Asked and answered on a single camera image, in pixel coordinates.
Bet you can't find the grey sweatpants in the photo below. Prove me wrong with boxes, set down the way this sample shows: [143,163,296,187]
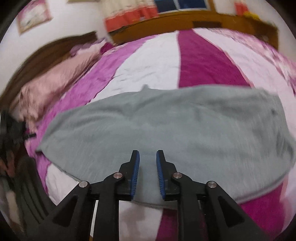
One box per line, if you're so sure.
[37,85,295,205]

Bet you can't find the pink quilted pillow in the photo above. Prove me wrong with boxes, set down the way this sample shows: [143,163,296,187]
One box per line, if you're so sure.
[12,40,113,123]

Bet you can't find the dark wooden headboard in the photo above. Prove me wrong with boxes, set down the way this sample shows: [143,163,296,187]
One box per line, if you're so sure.
[0,31,99,105]

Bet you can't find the pink white striped bedspread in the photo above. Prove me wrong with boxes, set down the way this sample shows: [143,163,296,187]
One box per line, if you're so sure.
[23,27,296,241]

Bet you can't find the orange cream curtain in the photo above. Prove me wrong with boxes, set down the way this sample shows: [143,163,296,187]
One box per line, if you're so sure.
[99,0,158,33]

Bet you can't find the wooden low cabinet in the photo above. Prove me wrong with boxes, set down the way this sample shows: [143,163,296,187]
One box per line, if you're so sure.
[109,11,278,49]

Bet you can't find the yellow toy on cabinet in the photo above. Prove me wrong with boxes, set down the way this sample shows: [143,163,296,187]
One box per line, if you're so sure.
[243,11,260,20]

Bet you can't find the framed pink wall picture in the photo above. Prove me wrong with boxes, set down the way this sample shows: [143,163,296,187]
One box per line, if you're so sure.
[16,0,52,35]

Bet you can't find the window with wooden frame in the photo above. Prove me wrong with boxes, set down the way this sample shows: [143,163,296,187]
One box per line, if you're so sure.
[154,0,211,13]

